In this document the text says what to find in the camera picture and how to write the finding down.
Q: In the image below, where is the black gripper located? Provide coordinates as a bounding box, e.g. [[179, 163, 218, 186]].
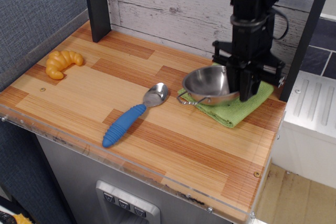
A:
[[213, 0, 285, 101]]

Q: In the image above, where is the steel colander bowl with handles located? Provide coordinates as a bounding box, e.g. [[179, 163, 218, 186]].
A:
[[177, 65, 239, 106]]

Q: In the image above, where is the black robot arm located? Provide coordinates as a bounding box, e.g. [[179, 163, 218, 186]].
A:
[[213, 0, 285, 102]]

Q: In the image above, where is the green folded towel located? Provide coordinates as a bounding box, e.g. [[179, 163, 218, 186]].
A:
[[177, 81, 274, 128]]

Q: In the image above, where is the white ribbed appliance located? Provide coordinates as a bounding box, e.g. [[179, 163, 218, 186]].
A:
[[271, 71, 335, 188]]

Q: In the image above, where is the grey dispenser button panel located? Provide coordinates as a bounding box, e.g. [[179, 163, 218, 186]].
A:
[[96, 180, 161, 223]]

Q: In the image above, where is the orange plastic croissant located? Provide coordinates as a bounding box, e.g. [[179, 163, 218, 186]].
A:
[[46, 51, 83, 80]]

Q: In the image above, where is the silver toy fridge cabinet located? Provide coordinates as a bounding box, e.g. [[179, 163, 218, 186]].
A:
[[37, 136, 263, 223]]

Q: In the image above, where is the yellow toy on floor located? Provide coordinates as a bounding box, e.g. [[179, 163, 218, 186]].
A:
[[13, 214, 32, 224]]

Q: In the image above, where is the blue handled metal spoon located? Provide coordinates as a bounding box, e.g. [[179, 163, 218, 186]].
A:
[[102, 83, 169, 148]]

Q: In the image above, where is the dark right frame post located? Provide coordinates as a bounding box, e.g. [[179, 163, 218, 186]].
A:
[[279, 0, 326, 102]]

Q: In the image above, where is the dark frame post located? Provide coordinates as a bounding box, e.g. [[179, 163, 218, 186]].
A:
[[279, 0, 326, 102], [87, 0, 111, 42]]

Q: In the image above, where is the dark left frame post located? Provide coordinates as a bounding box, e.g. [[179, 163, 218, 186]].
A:
[[87, 0, 111, 42]]

